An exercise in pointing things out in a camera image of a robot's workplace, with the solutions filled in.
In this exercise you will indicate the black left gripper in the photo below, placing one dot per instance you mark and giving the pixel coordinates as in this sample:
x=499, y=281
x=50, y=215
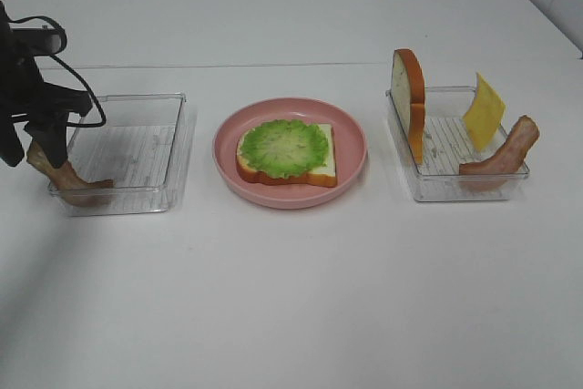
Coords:
x=24, y=91

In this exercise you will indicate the dark bacon strip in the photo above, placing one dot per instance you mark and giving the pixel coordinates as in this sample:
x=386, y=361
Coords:
x=66, y=178

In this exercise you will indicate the green lettuce leaf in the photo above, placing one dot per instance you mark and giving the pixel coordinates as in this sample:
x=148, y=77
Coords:
x=284, y=147

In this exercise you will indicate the toast bread slice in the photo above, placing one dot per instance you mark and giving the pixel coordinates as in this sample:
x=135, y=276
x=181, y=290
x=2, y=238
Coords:
x=407, y=91
x=323, y=170

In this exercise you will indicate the pink bacon strip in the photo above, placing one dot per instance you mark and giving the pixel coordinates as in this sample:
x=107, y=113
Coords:
x=506, y=160

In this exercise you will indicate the left clear plastic tray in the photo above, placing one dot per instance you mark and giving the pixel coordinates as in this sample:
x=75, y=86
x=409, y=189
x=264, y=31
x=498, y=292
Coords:
x=144, y=148

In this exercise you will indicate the clear plastic tray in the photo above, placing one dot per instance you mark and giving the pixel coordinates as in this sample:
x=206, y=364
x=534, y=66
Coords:
x=144, y=148
x=446, y=145

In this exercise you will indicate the pink round plate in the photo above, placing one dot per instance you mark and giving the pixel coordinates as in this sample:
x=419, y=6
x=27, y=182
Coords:
x=290, y=152

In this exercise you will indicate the right clear plastic tray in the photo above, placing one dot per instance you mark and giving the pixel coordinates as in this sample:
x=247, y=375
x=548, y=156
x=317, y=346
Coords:
x=446, y=145

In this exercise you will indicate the yellow cheese slice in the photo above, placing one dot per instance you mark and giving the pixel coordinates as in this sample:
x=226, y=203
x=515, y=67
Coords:
x=484, y=115

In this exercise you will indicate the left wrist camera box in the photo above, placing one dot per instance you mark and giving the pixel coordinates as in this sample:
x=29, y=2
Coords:
x=42, y=41

